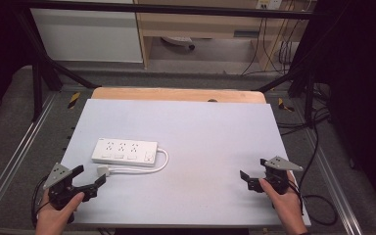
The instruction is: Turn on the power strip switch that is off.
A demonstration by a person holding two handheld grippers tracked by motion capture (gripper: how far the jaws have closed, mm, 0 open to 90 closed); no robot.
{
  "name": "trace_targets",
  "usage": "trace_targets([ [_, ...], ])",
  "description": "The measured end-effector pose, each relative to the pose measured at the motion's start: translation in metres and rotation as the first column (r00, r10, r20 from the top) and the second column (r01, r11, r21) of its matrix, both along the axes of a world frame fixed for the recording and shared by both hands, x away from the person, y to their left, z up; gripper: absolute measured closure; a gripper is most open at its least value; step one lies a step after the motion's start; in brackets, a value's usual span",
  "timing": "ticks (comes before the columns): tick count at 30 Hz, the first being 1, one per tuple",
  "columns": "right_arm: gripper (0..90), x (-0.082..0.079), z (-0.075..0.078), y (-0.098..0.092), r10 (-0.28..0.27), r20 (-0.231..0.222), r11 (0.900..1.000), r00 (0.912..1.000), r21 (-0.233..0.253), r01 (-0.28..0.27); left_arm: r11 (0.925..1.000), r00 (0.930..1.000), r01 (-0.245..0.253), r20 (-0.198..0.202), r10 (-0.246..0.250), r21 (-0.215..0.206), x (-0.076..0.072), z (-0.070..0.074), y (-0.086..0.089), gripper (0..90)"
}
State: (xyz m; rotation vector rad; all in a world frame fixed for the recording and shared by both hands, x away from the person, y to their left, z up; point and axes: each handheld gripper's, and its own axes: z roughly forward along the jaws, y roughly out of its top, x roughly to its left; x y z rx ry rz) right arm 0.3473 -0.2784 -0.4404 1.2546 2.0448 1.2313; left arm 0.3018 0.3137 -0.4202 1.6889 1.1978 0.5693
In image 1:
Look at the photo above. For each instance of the person's right hand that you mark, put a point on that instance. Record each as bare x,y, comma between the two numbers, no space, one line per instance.
289,207

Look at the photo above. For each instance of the white power strip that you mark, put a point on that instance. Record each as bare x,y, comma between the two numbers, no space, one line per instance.
124,152

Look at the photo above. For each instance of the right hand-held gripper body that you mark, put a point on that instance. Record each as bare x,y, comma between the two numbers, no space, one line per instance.
278,176

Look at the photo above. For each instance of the yellow black tape strip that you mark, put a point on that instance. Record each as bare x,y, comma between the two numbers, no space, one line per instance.
74,100
284,105

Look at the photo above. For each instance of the aluminium rail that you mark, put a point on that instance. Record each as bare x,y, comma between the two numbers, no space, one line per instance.
16,153
336,182

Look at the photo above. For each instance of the wooden table board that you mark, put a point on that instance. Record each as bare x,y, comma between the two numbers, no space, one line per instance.
176,94

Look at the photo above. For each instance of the black metal frame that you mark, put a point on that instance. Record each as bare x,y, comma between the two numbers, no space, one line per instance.
163,9

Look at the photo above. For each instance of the office chair base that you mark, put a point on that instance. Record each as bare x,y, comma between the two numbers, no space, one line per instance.
179,40

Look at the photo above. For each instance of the person's left hand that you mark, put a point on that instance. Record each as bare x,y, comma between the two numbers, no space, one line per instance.
52,218

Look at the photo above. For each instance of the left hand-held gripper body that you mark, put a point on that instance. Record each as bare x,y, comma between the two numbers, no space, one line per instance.
56,178

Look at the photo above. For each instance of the black curtain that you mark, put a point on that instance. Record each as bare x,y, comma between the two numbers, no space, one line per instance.
362,81
0,42

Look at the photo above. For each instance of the white wall socket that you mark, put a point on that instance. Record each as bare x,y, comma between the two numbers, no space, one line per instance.
269,4

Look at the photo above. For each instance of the light wooden desk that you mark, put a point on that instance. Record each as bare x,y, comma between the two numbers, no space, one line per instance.
202,24

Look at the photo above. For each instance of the white plug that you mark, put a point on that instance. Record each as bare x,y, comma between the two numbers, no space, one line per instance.
103,170

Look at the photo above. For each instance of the white cabinet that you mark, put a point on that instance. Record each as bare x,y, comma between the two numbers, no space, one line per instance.
84,36

